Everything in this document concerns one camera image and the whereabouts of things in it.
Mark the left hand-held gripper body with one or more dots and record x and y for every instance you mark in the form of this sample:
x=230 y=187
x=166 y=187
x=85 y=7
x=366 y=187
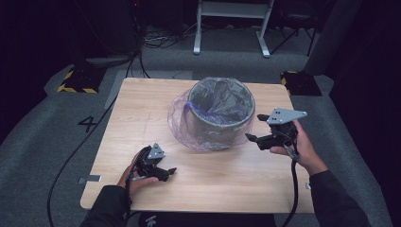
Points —
x=148 y=164

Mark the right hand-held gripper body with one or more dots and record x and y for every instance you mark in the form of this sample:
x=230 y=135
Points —
x=283 y=134

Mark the green plastic bin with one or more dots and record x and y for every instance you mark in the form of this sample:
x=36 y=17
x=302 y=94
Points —
x=241 y=123

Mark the purple plastic bag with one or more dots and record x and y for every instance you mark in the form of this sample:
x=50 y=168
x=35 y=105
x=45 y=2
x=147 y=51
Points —
x=178 y=123

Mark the person's left hand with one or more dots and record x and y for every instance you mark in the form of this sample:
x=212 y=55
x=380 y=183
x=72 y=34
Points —
x=135 y=184

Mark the person's right hand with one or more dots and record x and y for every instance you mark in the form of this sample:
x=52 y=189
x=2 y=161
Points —
x=307 y=153

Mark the yellow-black striped base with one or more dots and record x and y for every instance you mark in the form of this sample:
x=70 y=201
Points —
x=82 y=80
x=301 y=84

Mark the small grey tape piece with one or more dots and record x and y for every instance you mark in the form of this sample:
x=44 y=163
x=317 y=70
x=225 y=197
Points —
x=307 y=186

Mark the grey tape strip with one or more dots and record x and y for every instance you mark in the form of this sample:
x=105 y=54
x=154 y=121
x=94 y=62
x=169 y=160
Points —
x=91 y=178

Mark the person's dark clothing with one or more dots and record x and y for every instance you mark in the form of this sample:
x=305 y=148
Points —
x=208 y=220

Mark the black tripod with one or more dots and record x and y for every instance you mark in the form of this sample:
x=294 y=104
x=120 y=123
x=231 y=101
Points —
x=296 y=36

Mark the grey column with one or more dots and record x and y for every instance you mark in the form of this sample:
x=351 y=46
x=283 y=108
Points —
x=334 y=34

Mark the white metal stand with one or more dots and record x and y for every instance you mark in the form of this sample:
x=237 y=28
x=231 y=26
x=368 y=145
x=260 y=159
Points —
x=231 y=9

